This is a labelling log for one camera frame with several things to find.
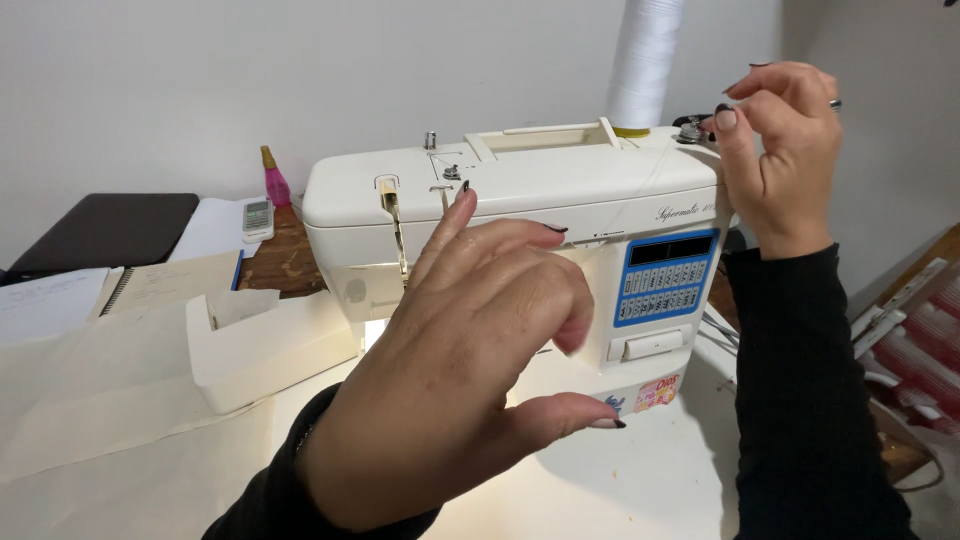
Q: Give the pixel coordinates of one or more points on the person's right hand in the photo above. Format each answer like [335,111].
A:
[787,165]

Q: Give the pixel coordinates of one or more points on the white remote control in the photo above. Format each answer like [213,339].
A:
[257,219]

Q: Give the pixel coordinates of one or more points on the pink bottle with gold cap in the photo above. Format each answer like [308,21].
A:
[274,184]

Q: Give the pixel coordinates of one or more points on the spiral notebook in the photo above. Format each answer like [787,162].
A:
[176,281]

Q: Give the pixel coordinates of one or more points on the silver metal bobbin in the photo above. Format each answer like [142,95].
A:
[688,135]

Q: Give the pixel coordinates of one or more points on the white written paper sheet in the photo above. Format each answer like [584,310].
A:
[49,304]

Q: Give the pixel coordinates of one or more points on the white thread cone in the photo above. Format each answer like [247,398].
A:
[643,67]

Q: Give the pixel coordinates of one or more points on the cream sewing machine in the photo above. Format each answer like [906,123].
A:
[540,187]

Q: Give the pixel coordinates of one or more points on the white plastic accessory box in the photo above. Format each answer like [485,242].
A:
[262,356]

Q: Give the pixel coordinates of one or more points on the person's left hand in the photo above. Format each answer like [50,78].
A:
[435,375]

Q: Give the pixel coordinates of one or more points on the beige pattern paper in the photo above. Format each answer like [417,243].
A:
[97,405]

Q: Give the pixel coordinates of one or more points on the black flat case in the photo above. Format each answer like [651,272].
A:
[105,229]

